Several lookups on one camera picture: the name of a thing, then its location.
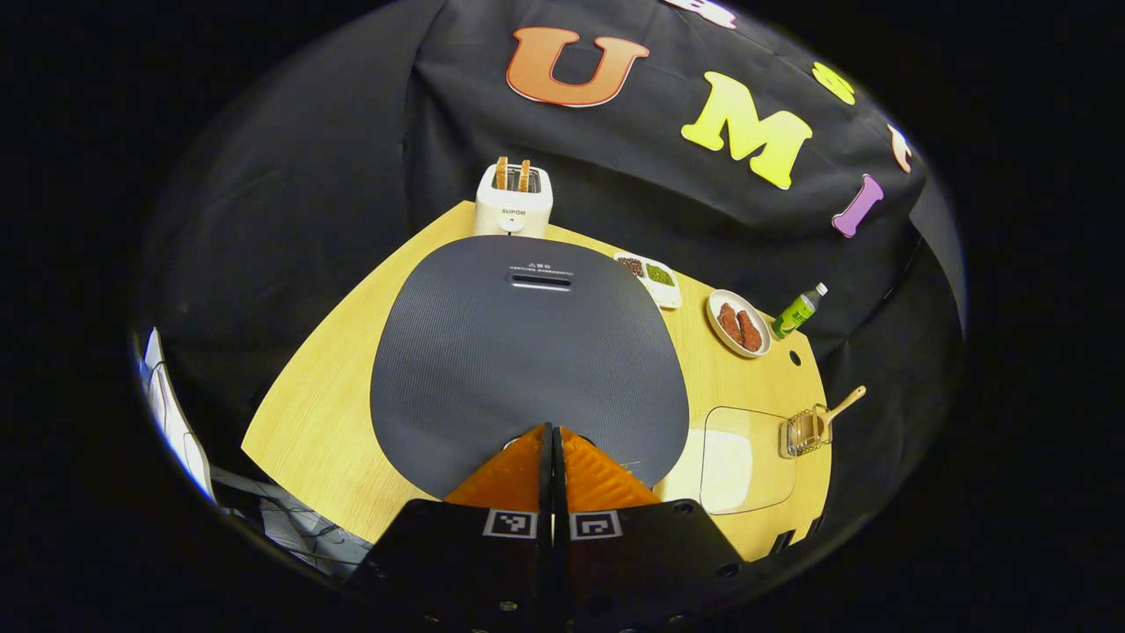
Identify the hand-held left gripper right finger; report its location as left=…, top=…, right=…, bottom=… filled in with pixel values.
left=555, top=426, right=767, bottom=633

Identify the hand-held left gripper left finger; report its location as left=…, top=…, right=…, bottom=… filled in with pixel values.
left=350, top=423, right=555, bottom=633

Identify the white rice heap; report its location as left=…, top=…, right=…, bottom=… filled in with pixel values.
left=703, top=429, right=754, bottom=509

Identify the metal wire chopstick holder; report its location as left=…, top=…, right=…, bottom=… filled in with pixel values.
left=779, top=404, right=831, bottom=458

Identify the dark grey rice cooker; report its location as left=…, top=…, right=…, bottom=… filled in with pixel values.
left=369, top=235, right=691, bottom=500

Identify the wooden spoon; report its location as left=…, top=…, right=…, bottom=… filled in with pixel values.
left=804, top=386, right=867, bottom=445

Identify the cream rectangular rice container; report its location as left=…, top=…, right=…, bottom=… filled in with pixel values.
left=655, top=406, right=798, bottom=516

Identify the white round plate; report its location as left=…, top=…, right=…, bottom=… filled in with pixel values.
left=708, top=289, right=773, bottom=359

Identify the white divided bean dish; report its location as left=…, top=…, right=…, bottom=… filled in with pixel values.
left=613, top=251, right=683, bottom=310

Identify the green drink bottle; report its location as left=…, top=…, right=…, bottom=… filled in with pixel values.
left=771, top=282, right=829, bottom=340

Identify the white box device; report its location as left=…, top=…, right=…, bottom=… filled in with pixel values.
left=139, top=327, right=217, bottom=504

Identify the white toaster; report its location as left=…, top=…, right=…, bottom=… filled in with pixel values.
left=473, top=158, right=555, bottom=238

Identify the black backdrop cloth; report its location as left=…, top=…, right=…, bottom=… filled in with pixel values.
left=141, top=0, right=968, bottom=528

